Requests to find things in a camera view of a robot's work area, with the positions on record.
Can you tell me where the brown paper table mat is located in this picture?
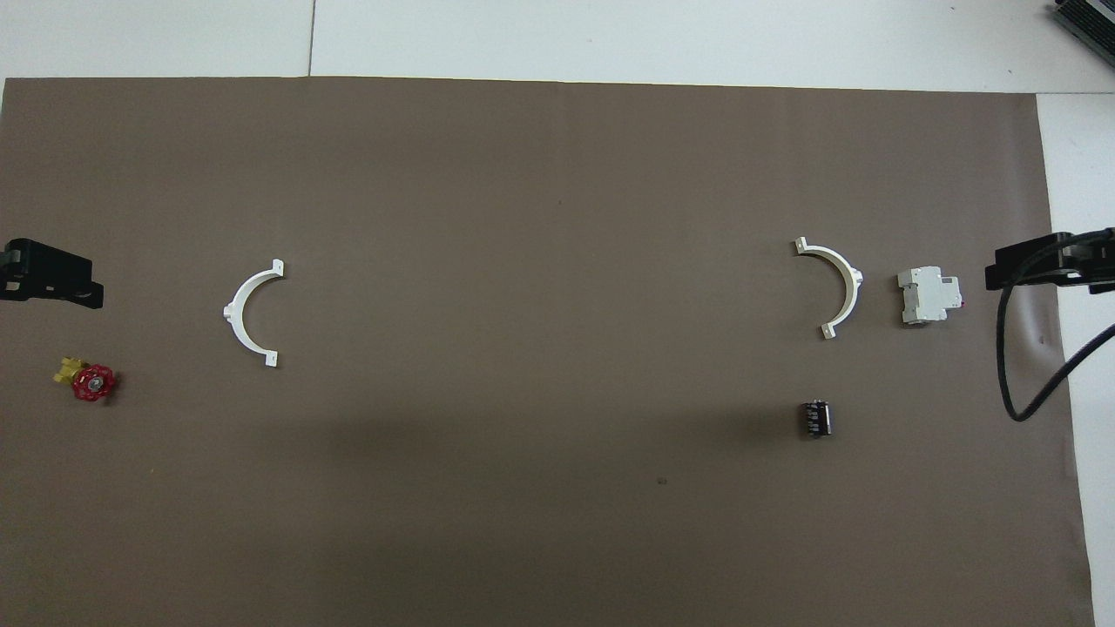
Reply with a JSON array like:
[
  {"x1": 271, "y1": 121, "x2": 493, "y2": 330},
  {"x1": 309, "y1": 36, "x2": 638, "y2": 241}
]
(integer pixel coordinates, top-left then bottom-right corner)
[{"x1": 0, "y1": 77, "x2": 1097, "y2": 627}]

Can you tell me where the grey ribbed device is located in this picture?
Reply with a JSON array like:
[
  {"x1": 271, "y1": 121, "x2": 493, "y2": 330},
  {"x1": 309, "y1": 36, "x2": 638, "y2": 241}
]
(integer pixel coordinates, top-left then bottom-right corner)
[{"x1": 1049, "y1": 0, "x2": 1115, "y2": 69}]

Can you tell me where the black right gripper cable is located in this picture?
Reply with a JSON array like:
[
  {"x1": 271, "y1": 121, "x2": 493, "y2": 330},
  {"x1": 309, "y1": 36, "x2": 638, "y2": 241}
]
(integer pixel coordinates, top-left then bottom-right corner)
[{"x1": 997, "y1": 280, "x2": 1115, "y2": 423}]

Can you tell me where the white circuit breaker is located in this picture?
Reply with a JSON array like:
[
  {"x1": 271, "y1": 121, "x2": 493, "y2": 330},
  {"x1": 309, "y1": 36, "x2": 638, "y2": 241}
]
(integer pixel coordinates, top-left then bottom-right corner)
[{"x1": 897, "y1": 266, "x2": 966, "y2": 327}]

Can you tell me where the white half-ring pipe clamp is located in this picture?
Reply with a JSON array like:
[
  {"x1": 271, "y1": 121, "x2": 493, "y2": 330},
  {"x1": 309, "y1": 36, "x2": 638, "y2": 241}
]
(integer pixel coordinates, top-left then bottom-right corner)
[
  {"x1": 792, "y1": 237, "x2": 865, "y2": 340},
  {"x1": 223, "y1": 259, "x2": 287, "y2": 370}
]

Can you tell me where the red-handled brass valve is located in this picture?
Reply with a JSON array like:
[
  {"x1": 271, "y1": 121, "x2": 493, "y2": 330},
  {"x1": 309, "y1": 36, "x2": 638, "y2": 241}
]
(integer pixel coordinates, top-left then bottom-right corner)
[{"x1": 53, "y1": 355, "x2": 119, "y2": 405}]

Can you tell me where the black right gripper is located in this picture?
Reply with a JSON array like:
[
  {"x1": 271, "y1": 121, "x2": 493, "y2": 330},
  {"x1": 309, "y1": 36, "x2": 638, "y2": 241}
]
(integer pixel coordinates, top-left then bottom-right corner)
[{"x1": 984, "y1": 227, "x2": 1115, "y2": 294}]

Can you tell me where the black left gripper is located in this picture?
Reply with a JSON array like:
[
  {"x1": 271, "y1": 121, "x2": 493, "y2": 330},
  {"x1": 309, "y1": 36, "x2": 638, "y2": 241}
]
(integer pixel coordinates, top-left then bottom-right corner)
[{"x1": 0, "y1": 239, "x2": 106, "y2": 311}]

